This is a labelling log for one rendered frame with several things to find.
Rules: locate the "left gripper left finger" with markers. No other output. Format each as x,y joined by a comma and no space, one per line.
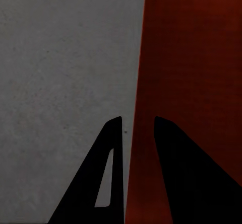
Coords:
78,203

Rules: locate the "storage box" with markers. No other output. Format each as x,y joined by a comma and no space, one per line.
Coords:
190,72

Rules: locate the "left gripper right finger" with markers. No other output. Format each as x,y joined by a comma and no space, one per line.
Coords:
199,191

